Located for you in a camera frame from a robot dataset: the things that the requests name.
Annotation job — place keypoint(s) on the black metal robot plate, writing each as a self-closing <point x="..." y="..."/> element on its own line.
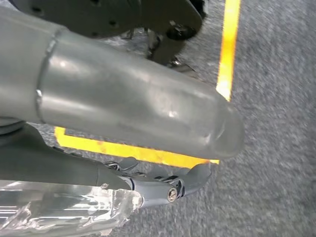
<point x="148" y="16"/>

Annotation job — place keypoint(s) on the crinkled yellow floor tape square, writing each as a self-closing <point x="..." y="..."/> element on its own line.
<point x="229" y="49"/>

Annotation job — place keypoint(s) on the clear crinkled plastic wrap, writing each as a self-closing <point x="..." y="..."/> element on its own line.
<point x="62" y="209"/>

